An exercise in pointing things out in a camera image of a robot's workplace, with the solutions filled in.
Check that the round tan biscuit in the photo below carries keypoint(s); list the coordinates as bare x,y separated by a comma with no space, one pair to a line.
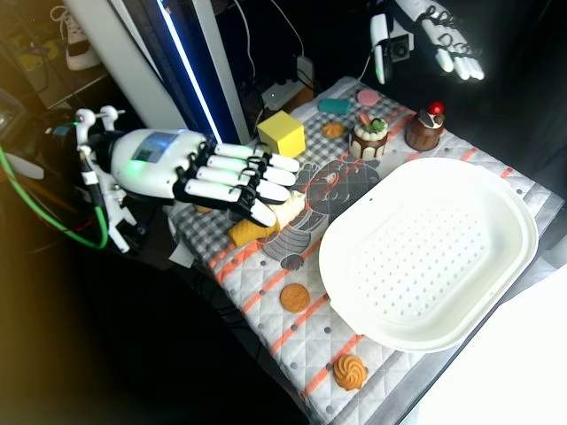
295,298

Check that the white perforated plastic tray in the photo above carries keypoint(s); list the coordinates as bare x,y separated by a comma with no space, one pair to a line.
425,257

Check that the pink sandwich cookie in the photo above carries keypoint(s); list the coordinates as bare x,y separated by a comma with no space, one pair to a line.
367,97

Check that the yellow block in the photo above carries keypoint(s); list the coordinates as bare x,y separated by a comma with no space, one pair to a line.
281,137

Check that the white shoe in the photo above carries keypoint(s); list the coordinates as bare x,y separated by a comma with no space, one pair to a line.
80,53

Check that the white power strip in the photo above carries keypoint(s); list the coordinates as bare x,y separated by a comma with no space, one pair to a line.
283,95

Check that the white cake with chocolate drip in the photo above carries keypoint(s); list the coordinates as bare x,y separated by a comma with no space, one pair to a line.
367,141

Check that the teal block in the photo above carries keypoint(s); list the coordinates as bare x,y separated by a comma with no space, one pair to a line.
333,106

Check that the small orange flower cookie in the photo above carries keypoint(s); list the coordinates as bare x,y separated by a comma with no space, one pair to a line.
333,130

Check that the white paper tag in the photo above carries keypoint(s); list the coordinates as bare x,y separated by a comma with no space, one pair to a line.
180,257

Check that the white and black camera mount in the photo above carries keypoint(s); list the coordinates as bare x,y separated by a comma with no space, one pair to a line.
379,35

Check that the white column with blue light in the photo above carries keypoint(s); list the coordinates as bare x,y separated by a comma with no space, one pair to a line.
119,66

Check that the orange swirl cookie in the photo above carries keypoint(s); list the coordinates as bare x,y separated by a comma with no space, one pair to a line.
350,372

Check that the small tan cookie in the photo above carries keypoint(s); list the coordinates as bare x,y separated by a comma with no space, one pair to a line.
204,209

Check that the white power adapter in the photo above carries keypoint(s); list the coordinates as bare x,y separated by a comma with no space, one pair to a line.
305,68

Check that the grey quilt with printed bear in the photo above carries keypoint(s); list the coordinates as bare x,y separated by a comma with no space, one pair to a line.
310,336

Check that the chocolate cherry cupcake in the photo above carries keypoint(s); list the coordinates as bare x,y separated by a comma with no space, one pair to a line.
423,135

